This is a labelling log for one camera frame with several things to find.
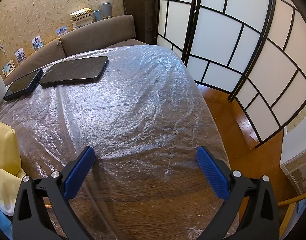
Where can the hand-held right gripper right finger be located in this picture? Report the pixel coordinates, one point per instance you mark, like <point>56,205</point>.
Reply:
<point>212,172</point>

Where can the wooden chair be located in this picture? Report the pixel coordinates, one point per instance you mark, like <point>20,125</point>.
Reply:
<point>290,207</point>

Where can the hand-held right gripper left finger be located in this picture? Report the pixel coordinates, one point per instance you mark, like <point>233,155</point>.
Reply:
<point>76,177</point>

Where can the black-framed folding screen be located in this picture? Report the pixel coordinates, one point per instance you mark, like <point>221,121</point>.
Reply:
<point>217,40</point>

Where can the stack of books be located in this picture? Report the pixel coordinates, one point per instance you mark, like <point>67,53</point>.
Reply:
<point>81,18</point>

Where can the grey cylindrical speaker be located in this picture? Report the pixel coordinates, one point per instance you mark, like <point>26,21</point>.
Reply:
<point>106,10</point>

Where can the blue cloth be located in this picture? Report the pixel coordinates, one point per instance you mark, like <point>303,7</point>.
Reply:
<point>0,220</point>

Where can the small black tablet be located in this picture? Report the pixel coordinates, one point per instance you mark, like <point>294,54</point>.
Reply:
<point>24,85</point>

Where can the large black tablet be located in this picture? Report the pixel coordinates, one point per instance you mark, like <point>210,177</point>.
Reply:
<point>75,71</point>

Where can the teal book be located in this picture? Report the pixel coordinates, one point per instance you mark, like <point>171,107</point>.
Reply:
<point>98,15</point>

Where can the yellow paper bag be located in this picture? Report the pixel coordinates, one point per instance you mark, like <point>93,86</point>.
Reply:
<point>5,150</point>

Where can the brown fabric sofa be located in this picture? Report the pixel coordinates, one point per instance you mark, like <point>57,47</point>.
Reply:
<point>98,33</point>

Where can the person wall photo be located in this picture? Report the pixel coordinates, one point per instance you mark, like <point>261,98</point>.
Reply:
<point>37,42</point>
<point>20,55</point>
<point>8,68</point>

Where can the white painted cabinet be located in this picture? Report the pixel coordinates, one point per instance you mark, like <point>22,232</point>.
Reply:
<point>299,162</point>

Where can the building wall photo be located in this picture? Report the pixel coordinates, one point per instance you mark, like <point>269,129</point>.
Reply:
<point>60,31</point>

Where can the dark wooden dresser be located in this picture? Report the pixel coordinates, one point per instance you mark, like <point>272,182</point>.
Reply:
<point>141,10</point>

